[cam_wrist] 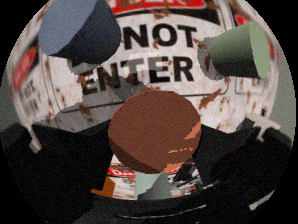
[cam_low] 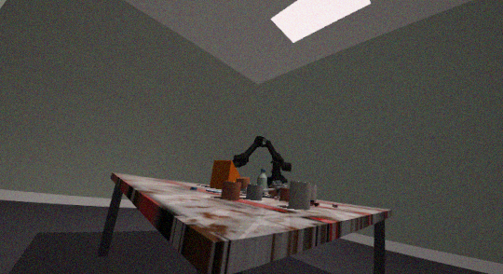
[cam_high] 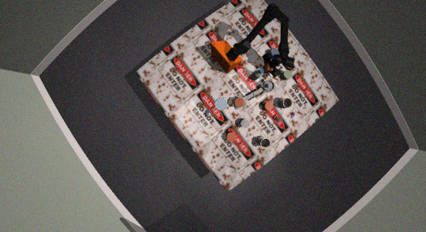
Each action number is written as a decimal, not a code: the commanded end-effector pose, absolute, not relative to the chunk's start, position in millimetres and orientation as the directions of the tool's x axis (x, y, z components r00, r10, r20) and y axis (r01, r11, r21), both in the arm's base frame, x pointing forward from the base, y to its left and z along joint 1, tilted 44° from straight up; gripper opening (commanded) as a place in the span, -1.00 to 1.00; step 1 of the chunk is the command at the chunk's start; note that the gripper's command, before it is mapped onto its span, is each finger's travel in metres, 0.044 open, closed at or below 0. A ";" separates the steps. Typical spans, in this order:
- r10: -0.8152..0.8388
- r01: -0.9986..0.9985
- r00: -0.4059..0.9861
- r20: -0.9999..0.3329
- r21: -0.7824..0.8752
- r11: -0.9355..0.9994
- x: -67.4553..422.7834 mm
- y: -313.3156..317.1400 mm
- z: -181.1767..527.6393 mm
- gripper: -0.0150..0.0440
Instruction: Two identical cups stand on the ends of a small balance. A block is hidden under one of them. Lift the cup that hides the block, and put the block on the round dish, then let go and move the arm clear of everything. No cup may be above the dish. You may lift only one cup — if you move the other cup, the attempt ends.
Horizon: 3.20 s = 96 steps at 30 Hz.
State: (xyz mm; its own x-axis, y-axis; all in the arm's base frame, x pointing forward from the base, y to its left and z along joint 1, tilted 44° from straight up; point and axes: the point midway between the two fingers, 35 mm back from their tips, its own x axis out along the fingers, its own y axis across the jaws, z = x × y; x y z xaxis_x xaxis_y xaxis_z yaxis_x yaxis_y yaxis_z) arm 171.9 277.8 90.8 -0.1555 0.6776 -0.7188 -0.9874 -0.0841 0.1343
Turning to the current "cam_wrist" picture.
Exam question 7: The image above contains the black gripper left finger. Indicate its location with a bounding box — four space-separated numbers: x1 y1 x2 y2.
32 119 113 192

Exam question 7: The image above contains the green cup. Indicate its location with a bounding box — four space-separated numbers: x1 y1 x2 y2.
210 20 270 80

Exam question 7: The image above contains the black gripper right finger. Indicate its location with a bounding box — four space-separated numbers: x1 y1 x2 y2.
192 124 262 185

